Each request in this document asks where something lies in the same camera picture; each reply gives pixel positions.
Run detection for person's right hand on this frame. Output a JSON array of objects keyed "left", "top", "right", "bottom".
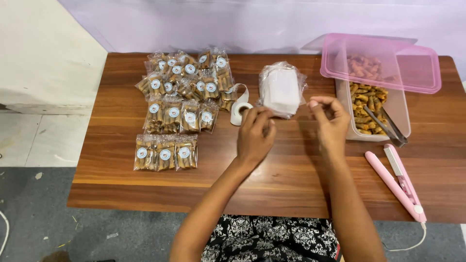
[{"left": 308, "top": 96, "right": 351, "bottom": 154}]

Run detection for pink translucent container lid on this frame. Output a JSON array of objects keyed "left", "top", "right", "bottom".
[{"left": 320, "top": 33, "right": 442, "bottom": 95}]

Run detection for pile of labelled snack packets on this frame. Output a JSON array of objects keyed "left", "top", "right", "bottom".
[{"left": 133, "top": 47, "right": 239, "bottom": 172}]

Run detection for person's left hand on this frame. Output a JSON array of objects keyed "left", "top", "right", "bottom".
[{"left": 236, "top": 106, "right": 277, "bottom": 165}]

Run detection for pack of clear plastic bags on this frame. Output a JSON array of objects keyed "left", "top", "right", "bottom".
[{"left": 257, "top": 61, "right": 308, "bottom": 120}]

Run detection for pink heat sealer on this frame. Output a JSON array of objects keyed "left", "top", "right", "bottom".
[{"left": 365, "top": 144, "right": 427, "bottom": 223}]

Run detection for white sealer cable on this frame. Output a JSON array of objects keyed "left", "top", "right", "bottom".
[{"left": 382, "top": 222, "right": 427, "bottom": 252}]

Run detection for clear plastic container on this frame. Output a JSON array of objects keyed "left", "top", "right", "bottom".
[{"left": 335, "top": 78, "right": 412, "bottom": 142}]

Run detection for black white patterned garment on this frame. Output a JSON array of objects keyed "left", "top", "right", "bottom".
[{"left": 201, "top": 215, "right": 343, "bottom": 262}]

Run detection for metal tongs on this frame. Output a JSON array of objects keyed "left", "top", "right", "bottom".
[{"left": 362, "top": 105, "right": 408, "bottom": 148}]

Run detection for white sticker roll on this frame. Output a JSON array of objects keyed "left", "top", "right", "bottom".
[{"left": 230, "top": 83, "right": 254, "bottom": 126}]

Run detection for heap of fried snack rolls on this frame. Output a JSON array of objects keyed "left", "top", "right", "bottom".
[{"left": 348, "top": 54, "right": 389, "bottom": 136}]

